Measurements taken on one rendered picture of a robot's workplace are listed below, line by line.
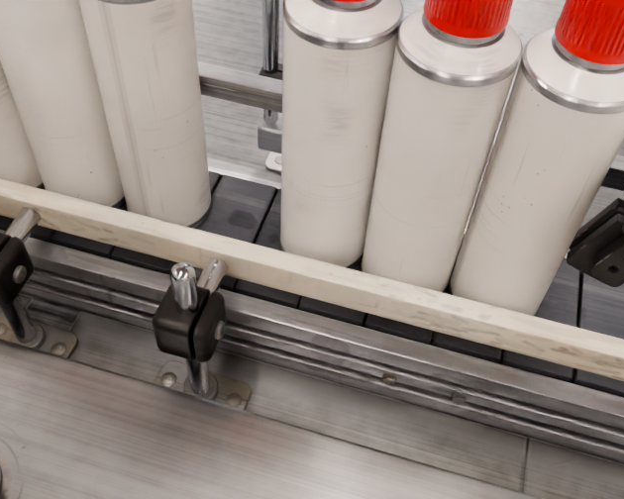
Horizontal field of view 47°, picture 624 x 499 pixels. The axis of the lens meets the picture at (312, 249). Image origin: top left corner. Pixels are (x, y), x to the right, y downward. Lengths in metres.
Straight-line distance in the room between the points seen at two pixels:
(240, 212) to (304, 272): 0.09
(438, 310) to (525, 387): 0.07
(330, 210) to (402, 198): 0.05
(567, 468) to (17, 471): 0.29
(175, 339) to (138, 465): 0.06
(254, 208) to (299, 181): 0.09
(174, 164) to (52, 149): 0.07
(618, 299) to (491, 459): 0.12
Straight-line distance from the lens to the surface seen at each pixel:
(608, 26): 0.29
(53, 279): 0.46
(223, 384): 0.43
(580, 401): 0.41
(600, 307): 0.45
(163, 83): 0.36
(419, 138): 0.32
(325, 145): 0.34
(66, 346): 0.46
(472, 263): 0.38
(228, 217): 0.45
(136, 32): 0.34
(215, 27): 0.69
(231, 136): 0.57
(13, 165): 0.46
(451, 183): 0.33
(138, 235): 0.40
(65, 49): 0.38
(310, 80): 0.32
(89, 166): 0.43
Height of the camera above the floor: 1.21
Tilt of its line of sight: 51 degrees down
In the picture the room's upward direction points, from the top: 4 degrees clockwise
